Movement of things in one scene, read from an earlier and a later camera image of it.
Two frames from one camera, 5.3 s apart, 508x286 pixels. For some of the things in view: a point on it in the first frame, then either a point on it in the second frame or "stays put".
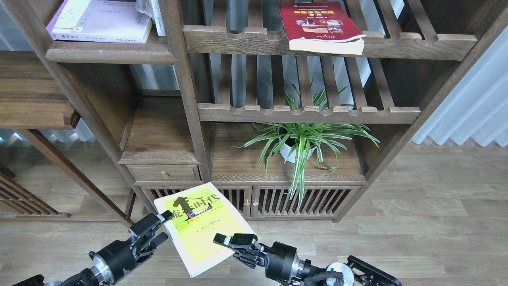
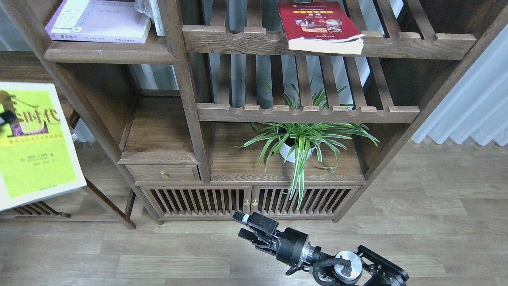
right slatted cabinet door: x=319 y=201 stays put
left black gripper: x=113 y=260 → x=8 y=116
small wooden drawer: x=159 y=172 stays put
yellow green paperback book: x=199 y=213 → x=39 y=158
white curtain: x=476 y=108 stays put
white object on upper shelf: x=151 y=8 stays put
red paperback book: x=321 y=27 stays put
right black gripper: x=282 y=262 → x=290 y=246
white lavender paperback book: x=108 y=21 stays put
